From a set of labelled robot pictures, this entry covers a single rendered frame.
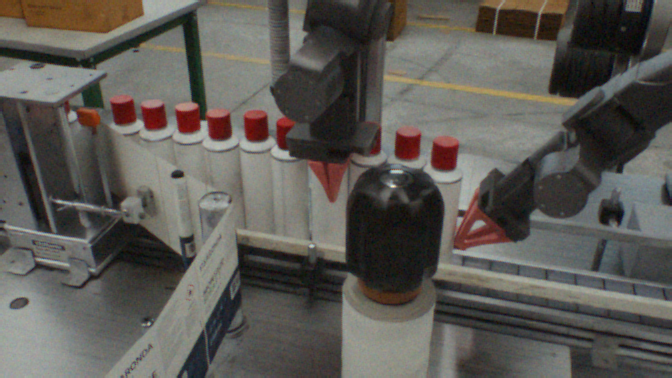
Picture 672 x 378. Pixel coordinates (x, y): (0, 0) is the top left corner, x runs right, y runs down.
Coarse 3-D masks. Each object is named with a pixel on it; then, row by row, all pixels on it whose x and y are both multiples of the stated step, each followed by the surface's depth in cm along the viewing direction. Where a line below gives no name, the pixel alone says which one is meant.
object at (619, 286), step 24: (336, 264) 88; (456, 264) 88; (480, 264) 88; (504, 264) 88; (456, 288) 83; (480, 288) 83; (600, 288) 83; (624, 288) 83; (648, 288) 83; (576, 312) 80; (600, 312) 79; (624, 312) 79
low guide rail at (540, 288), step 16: (240, 240) 89; (256, 240) 88; (272, 240) 87; (288, 240) 87; (304, 240) 87; (336, 256) 86; (448, 272) 82; (464, 272) 81; (480, 272) 81; (496, 272) 81; (496, 288) 81; (512, 288) 80; (528, 288) 79; (544, 288) 79; (560, 288) 78; (576, 288) 78; (592, 304) 78; (608, 304) 77; (624, 304) 77; (640, 304) 76; (656, 304) 75
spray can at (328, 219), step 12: (348, 168) 83; (312, 180) 83; (348, 180) 84; (312, 192) 84; (324, 192) 82; (312, 204) 85; (324, 204) 83; (336, 204) 83; (312, 216) 86; (324, 216) 84; (336, 216) 84; (312, 228) 87; (324, 228) 85; (336, 228) 85; (312, 240) 88; (324, 240) 86; (336, 240) 86
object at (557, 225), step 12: (348, 192) 89; (540, 228) 83; (552, 228) 83; (564, 228) 82; (576, 228) 82; (588, 228) 81; (600, 228) 81; (612, 228) 81; (612, 240) 81; (624, 240) 81; (636, 240) 80; (648, 240) 80; (660, 240) 79
